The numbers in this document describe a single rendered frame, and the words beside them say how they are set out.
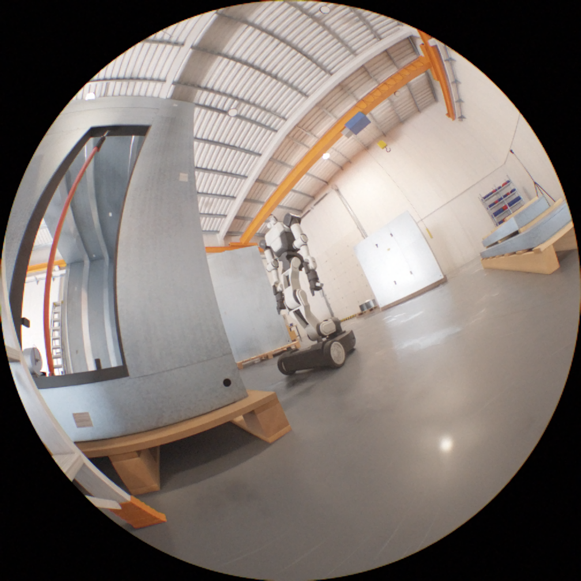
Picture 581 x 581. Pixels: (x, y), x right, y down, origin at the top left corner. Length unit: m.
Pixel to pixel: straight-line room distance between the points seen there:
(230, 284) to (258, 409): 4.38
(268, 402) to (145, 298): 0.56
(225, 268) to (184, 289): 4.33
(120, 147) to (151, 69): 5.19
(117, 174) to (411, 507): 3.67
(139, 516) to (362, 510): 0.44
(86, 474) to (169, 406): 0.38
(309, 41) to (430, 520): 8.78
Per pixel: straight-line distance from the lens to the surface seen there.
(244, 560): 0.41
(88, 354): 4.50
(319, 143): 8.75
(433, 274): 5.22
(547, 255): 1.34
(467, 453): 0.43
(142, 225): 0.91
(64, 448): 0.52
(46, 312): 0.95
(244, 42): 7.93
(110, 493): 0.53
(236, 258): 5.20
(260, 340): 4.61
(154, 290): 0.74
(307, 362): 1.43
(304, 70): 8.60
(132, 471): 0.67
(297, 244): 1.65
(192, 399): 0.69
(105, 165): 3.35
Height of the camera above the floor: 0.33
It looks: 13 degrees up
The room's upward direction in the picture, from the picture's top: 21 degrees counter-clockwise
